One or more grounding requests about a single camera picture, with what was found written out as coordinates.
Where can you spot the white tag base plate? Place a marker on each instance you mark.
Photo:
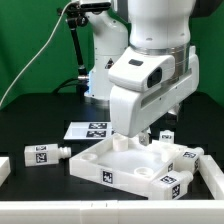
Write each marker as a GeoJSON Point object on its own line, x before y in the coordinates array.
{"type": "Point", "coordinates": [88, 130]}

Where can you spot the white left obstacle block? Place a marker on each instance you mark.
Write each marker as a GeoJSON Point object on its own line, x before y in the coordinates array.
{"type": "Point", "coordinates": [4, 169]}

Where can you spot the white front obstacle rail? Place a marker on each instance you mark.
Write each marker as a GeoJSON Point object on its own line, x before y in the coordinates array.
{"type": "Point", "coordinates": [113, 212]}

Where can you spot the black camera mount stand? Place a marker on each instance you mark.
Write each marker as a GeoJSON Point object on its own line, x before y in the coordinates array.
{"type": "Point", "coordinates": [75, 17]}

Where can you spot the white square tabletop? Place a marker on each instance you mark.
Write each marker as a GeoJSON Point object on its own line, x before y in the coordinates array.
{"type": "Point", "coordinates": [127, 166]}

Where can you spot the white right obstacle rail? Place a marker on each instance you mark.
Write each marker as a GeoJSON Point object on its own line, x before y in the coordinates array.
{"type": "Point", "coordinates": [212, 176]}

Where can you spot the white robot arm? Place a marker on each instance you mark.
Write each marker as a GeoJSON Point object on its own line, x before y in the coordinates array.
{"type": "Point", "coordinates": [149, 27]}

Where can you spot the white obstacle rail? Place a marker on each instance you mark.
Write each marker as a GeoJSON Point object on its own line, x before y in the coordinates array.
{"type": "Point", "coordinates": [113, 212]}
{"type": "Point", "coordinates": [212, 176]}

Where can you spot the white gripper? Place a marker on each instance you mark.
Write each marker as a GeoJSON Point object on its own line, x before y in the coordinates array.
{"type": "Point", "coordinates": [143, 90]}

